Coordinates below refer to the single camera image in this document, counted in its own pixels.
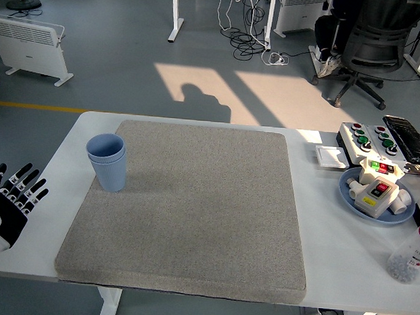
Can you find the white panel heater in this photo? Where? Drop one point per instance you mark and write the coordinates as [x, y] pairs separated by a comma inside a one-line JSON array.
[[296, 15], [26, 48]]

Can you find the black wrapped keyboard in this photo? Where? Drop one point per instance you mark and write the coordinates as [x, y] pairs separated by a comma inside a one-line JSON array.
[[406, 136]]

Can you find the clear bottle red cap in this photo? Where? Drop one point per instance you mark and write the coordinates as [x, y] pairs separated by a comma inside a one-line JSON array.
[[408, 257]]

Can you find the white box red black switch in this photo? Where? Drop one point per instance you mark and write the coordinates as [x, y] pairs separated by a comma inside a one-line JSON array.
[[371, 206]]

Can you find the blue ribbed plastic cup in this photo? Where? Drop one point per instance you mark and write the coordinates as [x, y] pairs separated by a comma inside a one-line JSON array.
[[109, 177], [107, 144]]

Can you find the white power adapter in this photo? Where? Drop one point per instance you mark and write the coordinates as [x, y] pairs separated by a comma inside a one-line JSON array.
[[275, 58]]

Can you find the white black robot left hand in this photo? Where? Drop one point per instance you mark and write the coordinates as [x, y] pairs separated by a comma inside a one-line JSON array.
[[8, 218]]

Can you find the grey-brown mat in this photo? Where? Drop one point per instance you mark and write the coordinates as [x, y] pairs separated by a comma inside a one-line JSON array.
[[212, 185]]

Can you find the white pipe fitting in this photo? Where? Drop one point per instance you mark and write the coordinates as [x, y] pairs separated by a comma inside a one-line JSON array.
[[401, 204], [353, 190]]

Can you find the white box green red switches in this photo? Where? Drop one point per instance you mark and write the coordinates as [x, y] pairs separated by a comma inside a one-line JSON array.
[[366, 175]]

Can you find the blue plate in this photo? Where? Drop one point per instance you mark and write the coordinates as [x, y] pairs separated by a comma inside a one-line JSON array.
[[344, 191]]

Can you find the person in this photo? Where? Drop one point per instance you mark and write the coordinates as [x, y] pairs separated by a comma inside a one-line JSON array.
[[323, 30]]

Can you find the white desk foot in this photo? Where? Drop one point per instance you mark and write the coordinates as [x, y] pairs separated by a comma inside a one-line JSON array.
[[313, 59]]

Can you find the white push-button control box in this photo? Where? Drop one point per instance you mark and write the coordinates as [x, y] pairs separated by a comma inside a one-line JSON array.
[[346, 139]]

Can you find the black office chair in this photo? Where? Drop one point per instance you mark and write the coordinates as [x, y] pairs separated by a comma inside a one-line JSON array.
[[371, 49]]

